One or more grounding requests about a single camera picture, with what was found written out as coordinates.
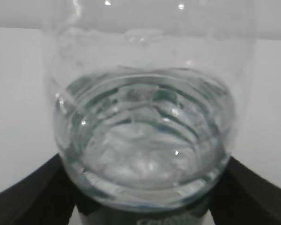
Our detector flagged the clear water bottle green label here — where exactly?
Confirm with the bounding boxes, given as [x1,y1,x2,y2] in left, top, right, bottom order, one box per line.
[43,0,255,225]

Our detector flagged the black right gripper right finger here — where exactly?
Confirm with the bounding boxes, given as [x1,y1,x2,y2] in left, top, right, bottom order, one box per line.
[192,157,281,225]

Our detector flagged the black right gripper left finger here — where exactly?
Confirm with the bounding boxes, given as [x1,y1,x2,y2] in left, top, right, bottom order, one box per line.
[0,155,100,225]

